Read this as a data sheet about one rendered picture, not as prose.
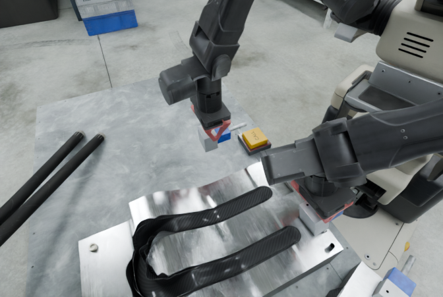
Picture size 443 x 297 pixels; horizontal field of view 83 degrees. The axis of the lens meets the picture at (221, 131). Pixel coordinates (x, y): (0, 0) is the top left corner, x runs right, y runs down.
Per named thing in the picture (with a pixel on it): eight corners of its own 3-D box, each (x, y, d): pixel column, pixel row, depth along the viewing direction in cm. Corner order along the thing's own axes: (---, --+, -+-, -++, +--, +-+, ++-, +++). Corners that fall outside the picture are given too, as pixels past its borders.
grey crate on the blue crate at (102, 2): (128, -1, 329) (125, -14, 318) (134, 10, 303) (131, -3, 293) (78, 6, 311) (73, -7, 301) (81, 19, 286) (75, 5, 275)
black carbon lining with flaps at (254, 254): (265, 186, 63) (270, 164, 56) (305, 247, 53) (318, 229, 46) (124, 247, 53) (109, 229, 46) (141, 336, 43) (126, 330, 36)
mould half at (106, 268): (269, 174, 74) (276, 145, 64) (330, 262, 57) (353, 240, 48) (88, 250, 59) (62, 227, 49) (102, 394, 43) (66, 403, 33)
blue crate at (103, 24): (132, 15, 344) (128, -2, 328) (138, 27, 319) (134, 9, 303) (85, 23, 327) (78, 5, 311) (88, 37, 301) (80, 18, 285)
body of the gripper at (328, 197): (325, 219, 43) (329, 195, 38) (289, 178, 50) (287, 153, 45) (356, 201, 44) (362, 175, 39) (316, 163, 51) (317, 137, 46)
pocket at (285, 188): (283, 180, 66) (286, 172, 64) (295, 196, 63) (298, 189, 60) (268, 186, 65) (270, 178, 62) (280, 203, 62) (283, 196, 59)
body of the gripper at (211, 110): (205, 129, 56) (203, 104, 50) (190, 102, 62) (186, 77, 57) (231, 120, 58) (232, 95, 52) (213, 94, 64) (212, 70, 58)
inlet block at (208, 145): (241, 124, 73) (241, 110, 69) (249, 136, 69) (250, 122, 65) (198, 139, 69) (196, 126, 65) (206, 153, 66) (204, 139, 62)
